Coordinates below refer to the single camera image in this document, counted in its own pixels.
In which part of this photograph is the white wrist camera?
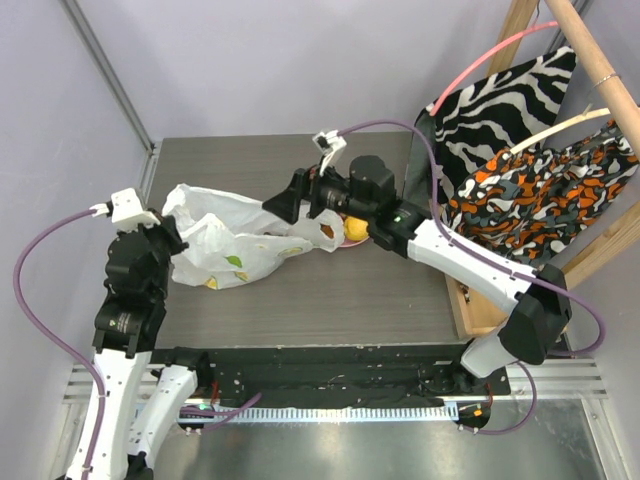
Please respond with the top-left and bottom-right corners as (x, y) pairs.
(312, 130), (347, 176)
(90, 188), (160, 232)

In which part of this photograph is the orange camouflage cloth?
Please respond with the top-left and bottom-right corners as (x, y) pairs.
(442, 120), (639, 267)

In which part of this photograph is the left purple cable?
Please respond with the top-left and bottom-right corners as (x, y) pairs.
(12, 207), (109, 476)

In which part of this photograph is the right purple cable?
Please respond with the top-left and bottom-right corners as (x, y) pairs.
(334, 118), (607, 435)

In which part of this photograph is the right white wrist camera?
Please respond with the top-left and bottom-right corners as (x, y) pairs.
(312, 130), (347, 176)

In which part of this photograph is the pink plate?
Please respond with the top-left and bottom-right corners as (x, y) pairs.
(340, 236), (370, 248)

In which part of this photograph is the zebra pattern cloth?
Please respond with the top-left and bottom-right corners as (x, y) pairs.
(414, 46), (577, 206)

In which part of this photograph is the white plastic bag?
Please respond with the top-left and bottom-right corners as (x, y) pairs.
(162, 184), (345, 290)

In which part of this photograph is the purple cable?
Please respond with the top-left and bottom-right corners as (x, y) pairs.
(334, 118), (607, 435)
(12, 207), (109, 476)

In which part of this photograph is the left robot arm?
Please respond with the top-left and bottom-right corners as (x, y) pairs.
(64, 213), (213, 479)

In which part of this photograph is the pink hanger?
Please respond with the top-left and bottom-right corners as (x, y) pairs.
(429, 21), (559, 116)

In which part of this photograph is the wooden clothes rack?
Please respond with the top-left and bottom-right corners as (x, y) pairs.
(444, 0), (640, 342)

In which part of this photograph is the yellow lemon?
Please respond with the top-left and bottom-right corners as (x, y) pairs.
(344, 216), (369, 243)

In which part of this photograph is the cream hanger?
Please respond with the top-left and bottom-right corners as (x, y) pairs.
(509, 108), (611, 155)

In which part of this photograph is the aluminium corner profile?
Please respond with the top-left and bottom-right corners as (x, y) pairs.
(58, 0), (156, 153)

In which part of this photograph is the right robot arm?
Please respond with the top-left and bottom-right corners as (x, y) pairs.
(262, 156), (571, 395)

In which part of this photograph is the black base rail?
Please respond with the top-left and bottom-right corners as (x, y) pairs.
(149, 344), (511, 409)

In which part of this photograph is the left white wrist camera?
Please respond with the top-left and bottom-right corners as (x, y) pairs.
(90, 188), (160, 232)

